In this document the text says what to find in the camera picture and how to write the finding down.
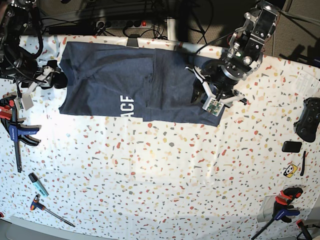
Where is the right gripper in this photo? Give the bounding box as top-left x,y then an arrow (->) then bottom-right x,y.
14,60 -> 68,110

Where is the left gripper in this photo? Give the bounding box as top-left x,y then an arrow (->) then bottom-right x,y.
185,61 -> 248,117

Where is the blue T-shirt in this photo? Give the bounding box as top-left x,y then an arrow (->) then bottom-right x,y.
59,42 -> 221,127

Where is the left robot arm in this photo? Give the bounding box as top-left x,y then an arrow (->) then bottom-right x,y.
186,0 -> 284,117

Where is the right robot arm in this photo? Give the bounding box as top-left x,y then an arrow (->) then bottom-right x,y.
0,0 -> 68,110

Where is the blue black bar clamp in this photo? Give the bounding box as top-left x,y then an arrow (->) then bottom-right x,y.
0,95 -> 41,173

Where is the white power strip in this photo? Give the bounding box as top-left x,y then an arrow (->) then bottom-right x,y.
96,20 -> 153,30

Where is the teal highlighter marker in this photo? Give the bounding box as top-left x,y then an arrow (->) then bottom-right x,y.
28,172 -> 49,198

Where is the small black case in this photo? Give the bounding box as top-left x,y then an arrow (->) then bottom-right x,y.
281,141 -> 302,153

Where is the white paper sheet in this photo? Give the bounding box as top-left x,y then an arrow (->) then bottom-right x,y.
294,70 -> 320,98

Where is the black game controller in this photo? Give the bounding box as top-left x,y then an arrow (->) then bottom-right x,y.
293,97 -> 320,143

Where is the yellow cartoon sticker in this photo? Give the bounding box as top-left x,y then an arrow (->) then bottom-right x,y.
283,164 -> 298,178

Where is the black pen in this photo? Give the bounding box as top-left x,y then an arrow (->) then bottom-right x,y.
300,151 -> 307,177

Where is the clear plastic piece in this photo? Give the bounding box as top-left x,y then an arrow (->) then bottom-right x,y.
256,195 -> 276,223

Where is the blue bar clamp right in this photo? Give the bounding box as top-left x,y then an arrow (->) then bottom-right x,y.
251,187 -> 304,240

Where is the red black clamp corner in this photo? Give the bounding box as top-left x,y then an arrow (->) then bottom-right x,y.
296,219 -> 313,240

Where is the white table leg post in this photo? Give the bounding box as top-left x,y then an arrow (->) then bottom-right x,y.
166,18 -> 178,41

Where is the black table bracket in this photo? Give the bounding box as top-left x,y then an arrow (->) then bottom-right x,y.
126,34 -> 140,48

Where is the orange blue T-handle screwdriver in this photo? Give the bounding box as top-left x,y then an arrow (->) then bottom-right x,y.
30,194 -> 76,228

